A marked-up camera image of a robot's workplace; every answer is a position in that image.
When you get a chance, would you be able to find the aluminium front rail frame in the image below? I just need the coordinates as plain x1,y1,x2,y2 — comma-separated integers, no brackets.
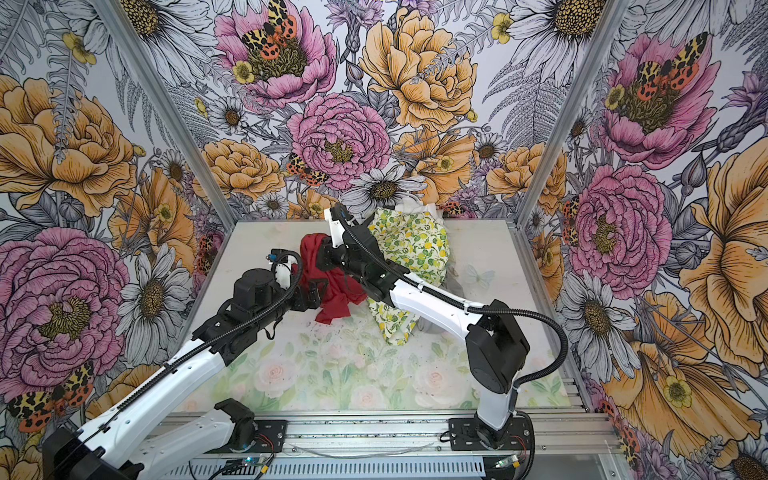
110,412,625,463

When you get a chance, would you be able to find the white cloth at back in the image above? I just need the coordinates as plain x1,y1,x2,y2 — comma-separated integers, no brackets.
395,199,443,221

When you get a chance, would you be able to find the lemon print cloth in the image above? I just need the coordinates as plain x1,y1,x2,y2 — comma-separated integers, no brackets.
368,209,450,346

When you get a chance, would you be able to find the dark red cloth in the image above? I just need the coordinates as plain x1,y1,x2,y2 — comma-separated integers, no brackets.
300,233,367,325

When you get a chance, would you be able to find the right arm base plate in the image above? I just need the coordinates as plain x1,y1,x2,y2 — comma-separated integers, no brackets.
440,412,535,452

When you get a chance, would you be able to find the aluminium corner post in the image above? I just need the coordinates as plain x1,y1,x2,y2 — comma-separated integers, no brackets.
512,0,631,230
94,1,237,231

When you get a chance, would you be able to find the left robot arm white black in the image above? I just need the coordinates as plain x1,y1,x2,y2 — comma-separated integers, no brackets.
42,249,311,479

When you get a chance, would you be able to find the white ventilated cable duct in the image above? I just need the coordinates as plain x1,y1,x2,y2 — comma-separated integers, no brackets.
164,456,486,479

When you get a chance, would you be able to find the right aluminium corner post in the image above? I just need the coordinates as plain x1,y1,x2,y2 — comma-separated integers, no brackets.
512,0,631,230

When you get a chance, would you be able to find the left aluminium corner post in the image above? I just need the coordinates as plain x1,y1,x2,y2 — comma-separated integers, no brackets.
94,1,237,231

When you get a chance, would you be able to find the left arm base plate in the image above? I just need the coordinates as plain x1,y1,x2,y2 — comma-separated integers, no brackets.
208,419,288,454

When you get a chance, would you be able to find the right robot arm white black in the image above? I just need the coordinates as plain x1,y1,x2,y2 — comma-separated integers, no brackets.
316,205,569,449

